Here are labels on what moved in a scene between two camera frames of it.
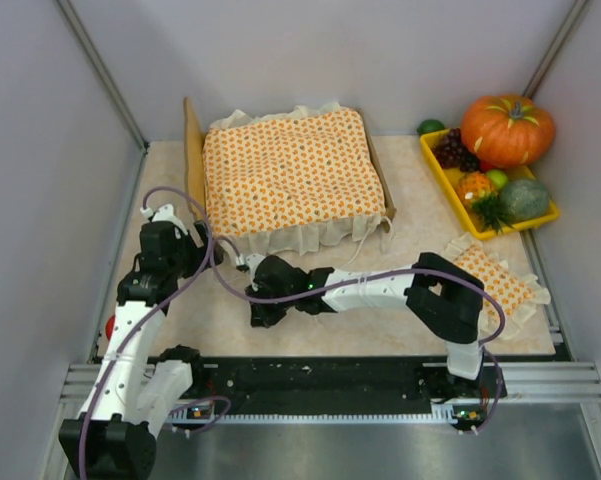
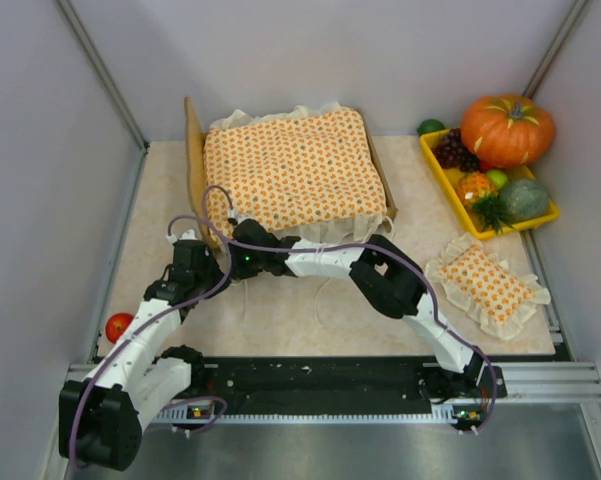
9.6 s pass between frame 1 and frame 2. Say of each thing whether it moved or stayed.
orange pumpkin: stayed
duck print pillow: stayed
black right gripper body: moved
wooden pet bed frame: stayed
